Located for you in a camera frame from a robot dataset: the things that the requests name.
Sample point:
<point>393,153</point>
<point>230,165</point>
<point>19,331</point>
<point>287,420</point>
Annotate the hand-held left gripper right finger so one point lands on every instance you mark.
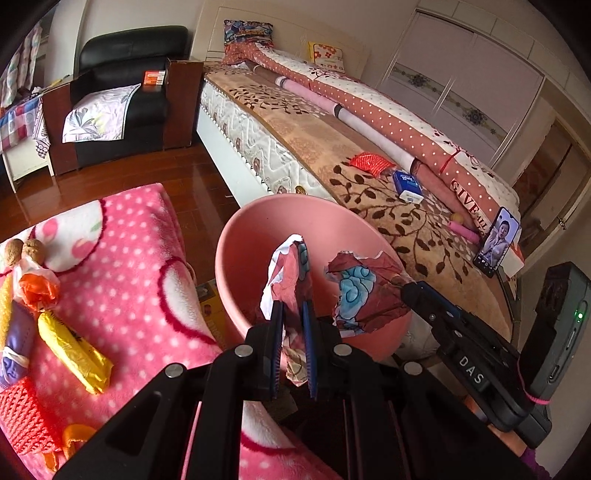
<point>308,350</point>

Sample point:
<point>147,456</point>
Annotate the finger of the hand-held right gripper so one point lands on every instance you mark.
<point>425,309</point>
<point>445,304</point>

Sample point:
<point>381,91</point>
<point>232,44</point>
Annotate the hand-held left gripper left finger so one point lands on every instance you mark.
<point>277,350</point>

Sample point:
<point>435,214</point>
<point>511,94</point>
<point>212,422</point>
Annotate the pink plastic bin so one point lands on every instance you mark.
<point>258,240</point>

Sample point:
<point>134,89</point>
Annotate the yellow snack packet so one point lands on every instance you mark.
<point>74,350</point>

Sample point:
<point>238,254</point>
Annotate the pink stick toy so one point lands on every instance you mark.
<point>467,230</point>

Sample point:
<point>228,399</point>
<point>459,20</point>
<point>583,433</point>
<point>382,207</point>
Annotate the white box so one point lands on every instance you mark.
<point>513,264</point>

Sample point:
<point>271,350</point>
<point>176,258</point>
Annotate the smartphone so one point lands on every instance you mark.
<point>497,242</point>

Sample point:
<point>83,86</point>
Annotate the blue tissue pack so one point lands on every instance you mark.
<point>407,184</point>

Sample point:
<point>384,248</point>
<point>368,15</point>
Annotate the red packet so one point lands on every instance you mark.
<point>371,164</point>

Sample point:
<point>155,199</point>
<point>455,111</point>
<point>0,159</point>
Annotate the wooden door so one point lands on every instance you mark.
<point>549,175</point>

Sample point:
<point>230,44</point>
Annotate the pink dotted fleece blanket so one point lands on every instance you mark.
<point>129,258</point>

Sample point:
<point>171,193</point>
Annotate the brown leaf-print blanket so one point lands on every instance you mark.
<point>323,138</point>

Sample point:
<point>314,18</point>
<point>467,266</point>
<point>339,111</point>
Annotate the white bed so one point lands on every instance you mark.
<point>231,129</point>

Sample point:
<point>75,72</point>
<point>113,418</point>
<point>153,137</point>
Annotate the white wardrobe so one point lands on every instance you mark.
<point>461,69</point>

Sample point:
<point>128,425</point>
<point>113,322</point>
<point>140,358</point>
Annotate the pink rolled mat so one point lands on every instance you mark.
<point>314,94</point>

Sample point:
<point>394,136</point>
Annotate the orange plastic wrapper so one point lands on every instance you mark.
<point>41,290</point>

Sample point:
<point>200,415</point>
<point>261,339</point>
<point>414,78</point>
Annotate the small orange peel piece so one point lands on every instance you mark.
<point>51,460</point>

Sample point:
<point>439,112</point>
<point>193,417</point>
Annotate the purple wrapper with white tie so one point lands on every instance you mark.
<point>18,337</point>

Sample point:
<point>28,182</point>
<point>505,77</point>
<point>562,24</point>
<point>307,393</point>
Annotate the walnut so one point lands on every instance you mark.
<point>13,251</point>
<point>34,251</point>

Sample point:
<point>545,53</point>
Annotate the red foam net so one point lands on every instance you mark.
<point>23,415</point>

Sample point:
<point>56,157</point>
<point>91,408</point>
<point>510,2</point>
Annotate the wooden side table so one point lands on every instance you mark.
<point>57,129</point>
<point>182,106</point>

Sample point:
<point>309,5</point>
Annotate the yellow flower pillow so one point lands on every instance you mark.
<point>327,56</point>

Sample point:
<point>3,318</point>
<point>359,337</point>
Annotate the yellow strip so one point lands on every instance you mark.
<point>5,314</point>

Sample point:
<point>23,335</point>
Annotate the floral cushion cloth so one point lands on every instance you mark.
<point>99,113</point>

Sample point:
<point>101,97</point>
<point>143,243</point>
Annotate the orange box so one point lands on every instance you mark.
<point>154,78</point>

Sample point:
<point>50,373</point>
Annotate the white table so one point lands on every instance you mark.
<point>25,164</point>

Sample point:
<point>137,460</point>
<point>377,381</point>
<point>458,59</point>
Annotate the colourful patterned pillow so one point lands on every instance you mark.
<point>247,32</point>

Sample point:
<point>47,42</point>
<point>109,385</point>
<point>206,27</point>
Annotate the black leather armchair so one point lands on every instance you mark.
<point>134,48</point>

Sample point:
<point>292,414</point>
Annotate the plaid tablecloth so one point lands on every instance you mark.
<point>18,120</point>

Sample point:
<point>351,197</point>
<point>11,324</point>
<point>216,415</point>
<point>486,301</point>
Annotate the floral puffy jacket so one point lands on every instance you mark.
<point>21,60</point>

